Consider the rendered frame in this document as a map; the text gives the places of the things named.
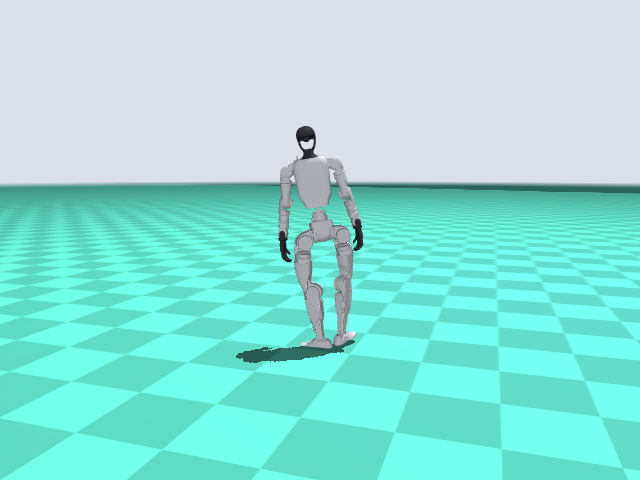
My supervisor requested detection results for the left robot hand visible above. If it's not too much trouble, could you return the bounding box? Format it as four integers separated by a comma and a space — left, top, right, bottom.
278, 231, 292, 262

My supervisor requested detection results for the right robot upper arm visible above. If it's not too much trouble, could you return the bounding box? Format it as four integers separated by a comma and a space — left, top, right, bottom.
326, 157, 351, 200

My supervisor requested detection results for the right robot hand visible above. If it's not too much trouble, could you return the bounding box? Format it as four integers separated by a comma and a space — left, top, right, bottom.
353, 219, 363, 251

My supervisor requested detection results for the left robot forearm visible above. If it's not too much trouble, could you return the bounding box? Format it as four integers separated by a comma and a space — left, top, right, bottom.
278, 198, 290, 238

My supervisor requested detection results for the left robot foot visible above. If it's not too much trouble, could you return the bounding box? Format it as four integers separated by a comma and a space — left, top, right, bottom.
301, 338, 333, 348

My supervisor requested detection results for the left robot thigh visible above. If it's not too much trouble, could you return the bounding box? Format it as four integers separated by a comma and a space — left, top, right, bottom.
294, 229, 323, 297

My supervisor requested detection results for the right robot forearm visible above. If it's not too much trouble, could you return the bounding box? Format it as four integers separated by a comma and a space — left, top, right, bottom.
344, 187, 362, 226

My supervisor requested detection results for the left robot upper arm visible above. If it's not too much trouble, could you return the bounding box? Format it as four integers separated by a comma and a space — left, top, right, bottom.
280, 163, 294, 209

